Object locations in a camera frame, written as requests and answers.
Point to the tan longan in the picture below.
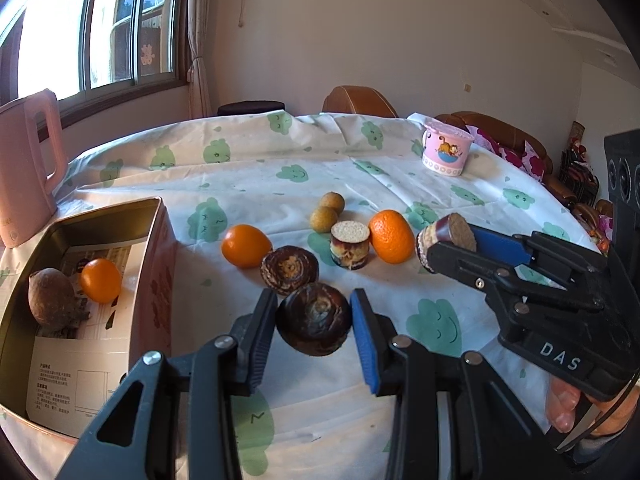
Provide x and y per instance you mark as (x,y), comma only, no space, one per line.
(323,220)
(332,202)

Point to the smooth orange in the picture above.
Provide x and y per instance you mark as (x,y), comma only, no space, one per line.
(246,246)

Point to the brown leather sofa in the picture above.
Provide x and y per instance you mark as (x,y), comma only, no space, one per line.
(505,132)

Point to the beige curtain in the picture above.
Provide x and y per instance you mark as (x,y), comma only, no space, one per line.
(199,60)

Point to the pink flower window sticker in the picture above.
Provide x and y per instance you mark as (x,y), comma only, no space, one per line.
(147,54)

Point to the dark brown round cake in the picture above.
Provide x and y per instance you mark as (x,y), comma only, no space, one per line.
(314,319)

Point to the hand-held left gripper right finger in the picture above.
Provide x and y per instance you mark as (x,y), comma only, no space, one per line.
(365,345)

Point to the floral cushion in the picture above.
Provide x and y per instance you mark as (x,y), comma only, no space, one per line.
(532,160)

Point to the dimpled mandarin orange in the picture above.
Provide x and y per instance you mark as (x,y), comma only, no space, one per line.
(391,236)

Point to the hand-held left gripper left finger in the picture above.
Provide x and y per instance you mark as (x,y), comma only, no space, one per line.
(260,345)

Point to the brown leather chair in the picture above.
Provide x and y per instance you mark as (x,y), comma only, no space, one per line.
(357,101)

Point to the small orange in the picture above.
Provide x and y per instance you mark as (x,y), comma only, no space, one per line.
(101,281)

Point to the printed paper sheet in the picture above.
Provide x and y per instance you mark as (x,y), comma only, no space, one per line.
(75,365)

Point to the dark round stool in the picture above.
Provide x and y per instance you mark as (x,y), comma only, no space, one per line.
(250,108)

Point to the sliding glass window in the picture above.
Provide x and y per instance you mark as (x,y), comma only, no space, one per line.
(100,25)

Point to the pink electric kettle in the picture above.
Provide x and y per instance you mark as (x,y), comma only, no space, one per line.
(25,170)

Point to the pink tin box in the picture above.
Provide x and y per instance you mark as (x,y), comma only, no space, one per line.
(156,280)

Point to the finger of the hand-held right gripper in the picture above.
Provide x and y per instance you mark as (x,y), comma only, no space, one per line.
(460,262)
(500,246)

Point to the person's right hand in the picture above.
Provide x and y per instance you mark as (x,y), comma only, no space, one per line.
(562,405)

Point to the pink cartoon cup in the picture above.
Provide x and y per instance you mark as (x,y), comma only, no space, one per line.
(446,152)

